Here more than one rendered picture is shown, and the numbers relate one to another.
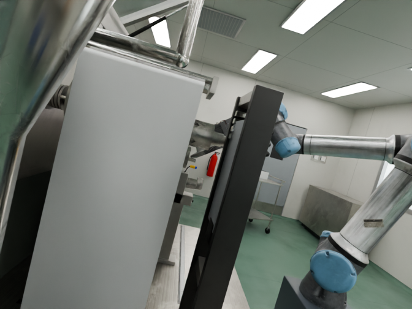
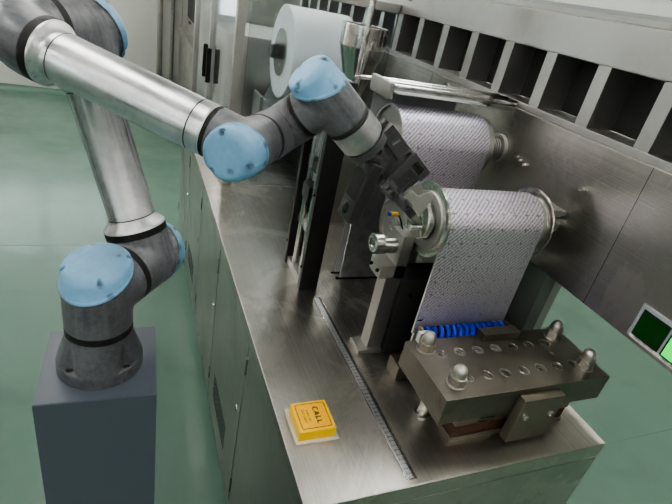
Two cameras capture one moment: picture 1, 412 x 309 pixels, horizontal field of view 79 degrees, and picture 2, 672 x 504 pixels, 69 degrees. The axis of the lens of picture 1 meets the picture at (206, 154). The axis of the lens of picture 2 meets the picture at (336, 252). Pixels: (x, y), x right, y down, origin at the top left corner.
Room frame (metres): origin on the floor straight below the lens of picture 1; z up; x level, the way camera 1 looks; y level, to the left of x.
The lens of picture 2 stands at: (1.63, -0.38, 1.61)
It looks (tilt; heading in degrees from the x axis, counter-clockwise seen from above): 28 degrees down; 160
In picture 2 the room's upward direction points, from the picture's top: 12 degrees clockwise
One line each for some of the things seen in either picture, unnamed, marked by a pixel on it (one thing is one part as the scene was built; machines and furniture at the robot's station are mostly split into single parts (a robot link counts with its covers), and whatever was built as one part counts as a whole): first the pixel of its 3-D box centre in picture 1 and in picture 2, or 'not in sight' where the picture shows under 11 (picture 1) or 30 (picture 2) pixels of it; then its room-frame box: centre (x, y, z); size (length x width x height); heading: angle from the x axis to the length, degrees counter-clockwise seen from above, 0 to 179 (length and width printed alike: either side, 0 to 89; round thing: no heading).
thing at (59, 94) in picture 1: (64, 97); (487, 146); (0.56, 0.34, 1.34); 0.07 x 0.07 x 0.07; 6
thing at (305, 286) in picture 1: (325, 284); (100, 341); (0.84, -0.52, 0.95); 0.15 x 0.15 x 0.10
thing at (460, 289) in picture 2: not in sight; (471, 294); (0.89, 0.20, 1.11); 0.23 x 0.01 x 0.18; 96
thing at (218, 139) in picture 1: (223, 140); not in sight; (0.60, -0.03, 1.34); 0.06 x 0.03 x 0.03; 96
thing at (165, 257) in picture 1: (178, 217); (379, 292); (0.81, 0.03, 1.05); 0.06 x 0.05 x 0.31; 96
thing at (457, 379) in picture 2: not in sight; (459, 374); (1.07, 0.10, 1.05); 0.04 x 0.04 x 0.04
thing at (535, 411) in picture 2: not in sight; (532, 416); (1.09, 0.28, 0.97); 0.10 x 0.03 x 0.11; 96
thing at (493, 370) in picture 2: not in sight; (504, 369); (1.00, 0.26, 1.00); 0.40 x 0.16 x 0.06; 96
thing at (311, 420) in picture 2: not in sight; (312, 419); (1.03, -0.14, 0.91); 0.07 x 0.07 x 0.02; 6
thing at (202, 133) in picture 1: (198, 134); not in sight; (0.60, 0.03, 1.34); 0.06 x 0.06 x 0.06; 6
